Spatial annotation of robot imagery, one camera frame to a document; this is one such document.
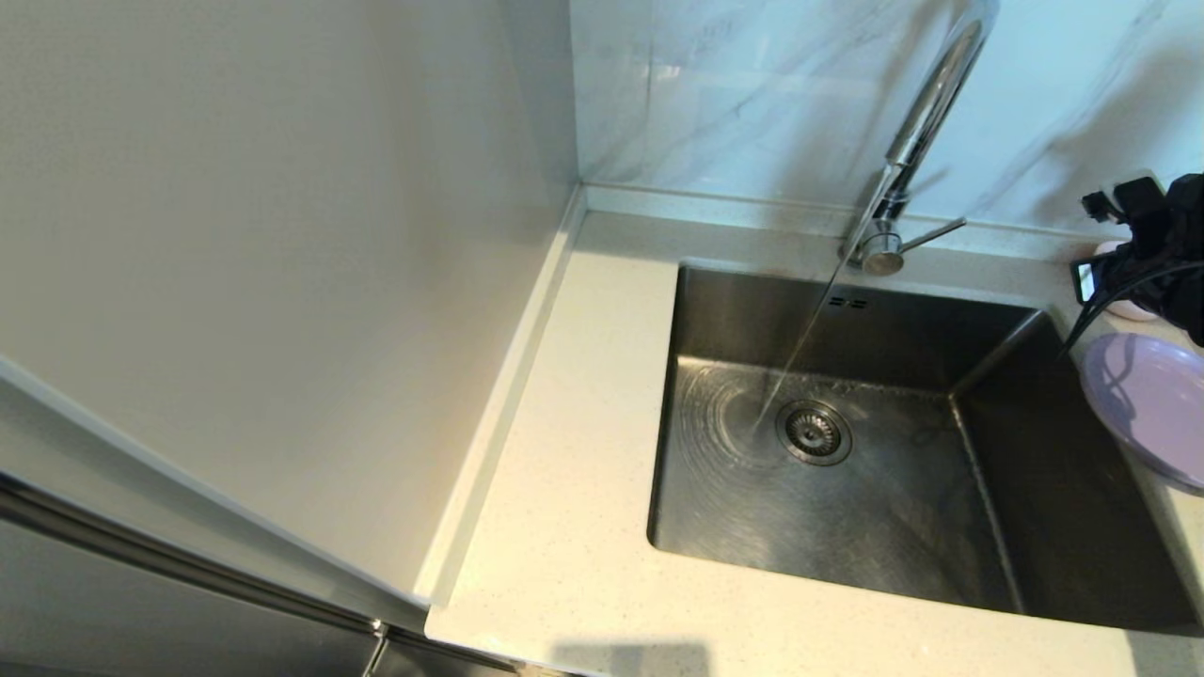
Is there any pink bowl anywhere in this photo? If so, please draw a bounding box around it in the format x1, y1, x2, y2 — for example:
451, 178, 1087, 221
1096, 240, 1163, 323

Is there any purple plate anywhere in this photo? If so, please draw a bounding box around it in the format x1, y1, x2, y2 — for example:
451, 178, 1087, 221
1080, 332, 1204, 492

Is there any chrome kitchen faucet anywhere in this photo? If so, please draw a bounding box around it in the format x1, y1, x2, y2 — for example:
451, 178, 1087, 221
839, 0, 1000, 277

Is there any stainless steel sink basin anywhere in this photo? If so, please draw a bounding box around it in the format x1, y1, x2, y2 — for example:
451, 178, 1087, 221
646, 261, 1203, 636

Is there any running water stream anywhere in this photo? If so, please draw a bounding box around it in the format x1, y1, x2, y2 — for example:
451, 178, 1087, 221
752, 169, 890, 432

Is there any round metal drain strainer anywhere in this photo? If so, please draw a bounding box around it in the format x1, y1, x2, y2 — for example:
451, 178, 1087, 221
777, 401, 854, 467

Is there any white tall cabinet side panel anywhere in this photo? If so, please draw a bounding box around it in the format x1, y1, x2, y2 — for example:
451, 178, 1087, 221
0, 0, 579, 607

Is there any chrome door trim bar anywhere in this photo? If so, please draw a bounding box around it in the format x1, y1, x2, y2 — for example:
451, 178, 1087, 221
0, 470, 388, 636

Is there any grey steel appliance door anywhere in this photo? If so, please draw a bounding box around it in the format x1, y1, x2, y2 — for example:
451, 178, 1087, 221
0, 517, 377, 677

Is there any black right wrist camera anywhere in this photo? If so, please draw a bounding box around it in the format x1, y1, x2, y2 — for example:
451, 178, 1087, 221
1070, 252, 1109, 306

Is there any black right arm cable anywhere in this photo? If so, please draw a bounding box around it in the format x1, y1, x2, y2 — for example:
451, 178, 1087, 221
1063, 259, 1204, 356

